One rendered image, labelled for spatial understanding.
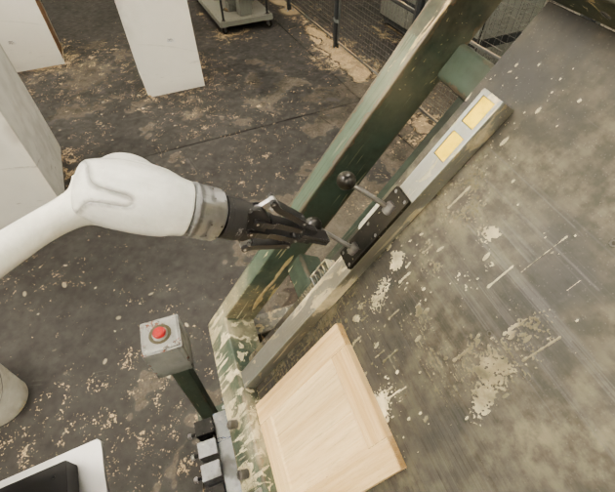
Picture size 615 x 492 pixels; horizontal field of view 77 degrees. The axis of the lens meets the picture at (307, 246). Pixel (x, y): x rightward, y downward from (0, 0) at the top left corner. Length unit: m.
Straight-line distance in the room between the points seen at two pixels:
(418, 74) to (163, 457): 1.91
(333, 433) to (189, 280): 1.81
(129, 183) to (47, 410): 2.00
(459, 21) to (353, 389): 0.77
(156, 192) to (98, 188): 0.07
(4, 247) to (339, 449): 0.71
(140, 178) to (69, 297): 2.26
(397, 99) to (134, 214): 0.60
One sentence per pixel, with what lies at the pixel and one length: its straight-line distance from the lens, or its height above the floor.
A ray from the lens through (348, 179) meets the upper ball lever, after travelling 0.74.
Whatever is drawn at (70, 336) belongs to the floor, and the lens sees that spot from 2.64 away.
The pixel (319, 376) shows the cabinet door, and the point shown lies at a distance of 0.95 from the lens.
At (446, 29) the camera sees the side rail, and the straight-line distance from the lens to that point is 0.91.
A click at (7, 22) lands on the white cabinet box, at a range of 5.48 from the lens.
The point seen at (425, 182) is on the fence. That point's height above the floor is 1.55.
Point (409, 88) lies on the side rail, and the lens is 0.93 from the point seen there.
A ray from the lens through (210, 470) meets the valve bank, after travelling 1.30.
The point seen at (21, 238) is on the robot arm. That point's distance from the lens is 0.72.
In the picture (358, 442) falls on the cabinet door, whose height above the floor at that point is 1.16.
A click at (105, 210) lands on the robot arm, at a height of 1.66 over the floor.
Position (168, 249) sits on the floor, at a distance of 2.79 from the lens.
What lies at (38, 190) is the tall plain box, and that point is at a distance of 3.16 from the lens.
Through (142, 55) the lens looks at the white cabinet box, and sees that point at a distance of 4.31.
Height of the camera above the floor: 2.02
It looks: 50 degrees down
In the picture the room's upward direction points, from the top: straight up
